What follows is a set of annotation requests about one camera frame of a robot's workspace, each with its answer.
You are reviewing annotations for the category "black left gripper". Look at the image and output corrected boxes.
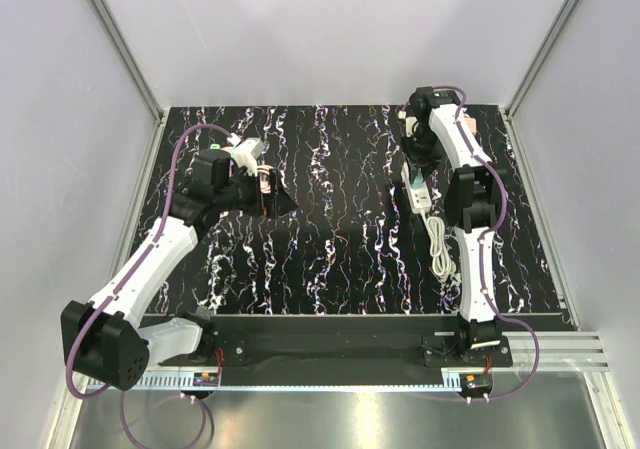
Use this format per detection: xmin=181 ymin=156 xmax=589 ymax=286
xmin=216 ymin=165 xmax=297 ymax=219

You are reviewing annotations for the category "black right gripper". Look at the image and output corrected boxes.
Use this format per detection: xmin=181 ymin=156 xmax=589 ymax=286
xmin=398 ymin=126 xmax=439 ymax=184

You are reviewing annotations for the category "light blue plug adapter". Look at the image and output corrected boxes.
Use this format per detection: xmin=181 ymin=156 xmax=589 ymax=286
xmin=410 ymin=169 xmax=424 ymax=187

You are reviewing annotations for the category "white power strip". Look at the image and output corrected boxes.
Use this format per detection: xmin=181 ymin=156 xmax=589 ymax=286
xmin=401 ymin=162 xmax=432 ymax=216

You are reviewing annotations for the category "beige cube adapter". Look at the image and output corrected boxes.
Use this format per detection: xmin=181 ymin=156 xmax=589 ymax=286
xmin=464 ymin=116 xmax=478 ymax=137

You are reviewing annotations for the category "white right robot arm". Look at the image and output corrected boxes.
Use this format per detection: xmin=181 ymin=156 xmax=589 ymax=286
xmin=399 ymin=85 xmax=506 ymax=366

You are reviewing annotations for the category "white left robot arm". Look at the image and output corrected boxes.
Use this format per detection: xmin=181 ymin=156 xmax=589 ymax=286
xmin=61 ymin=138 xmax=297 ymax=392

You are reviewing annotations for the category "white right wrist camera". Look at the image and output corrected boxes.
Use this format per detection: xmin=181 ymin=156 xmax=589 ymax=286
xmin=398 ymin=109 xmax=419 ymax=137

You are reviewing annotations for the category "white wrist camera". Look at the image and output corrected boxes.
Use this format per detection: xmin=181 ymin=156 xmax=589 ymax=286
xmin=230 ymin=138 xmax=265 ymax=176
xmin=398 ymin=109 xmax=419 ymax=137

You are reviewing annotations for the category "pink coiled power cable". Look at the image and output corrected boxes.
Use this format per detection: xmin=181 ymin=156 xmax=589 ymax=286
xmin=257 ymin=166 xmax=281 ymax=195

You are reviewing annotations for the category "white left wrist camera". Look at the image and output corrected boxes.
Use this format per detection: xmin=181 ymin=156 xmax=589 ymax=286
xmin=230 ymin=138 xmax=265 ymax=176

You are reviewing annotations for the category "white coiled power cable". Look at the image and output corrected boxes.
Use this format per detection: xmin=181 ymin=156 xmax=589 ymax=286
xmin=423 ymin=211 xmax=457 ymax=281

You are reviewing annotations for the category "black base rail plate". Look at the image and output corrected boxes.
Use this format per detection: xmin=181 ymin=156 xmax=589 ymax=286
xmin=158 ymin=312 xmax=514 ymax=370

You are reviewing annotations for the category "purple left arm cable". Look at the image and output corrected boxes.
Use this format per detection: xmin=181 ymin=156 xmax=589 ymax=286
xmin=64 ymin=123 xmax=239 ymax=448

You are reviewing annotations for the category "aluminium frame rail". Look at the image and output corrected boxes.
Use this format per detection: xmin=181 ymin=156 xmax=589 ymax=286
xmin=86 ymin=332 xmax=609 ymax=396

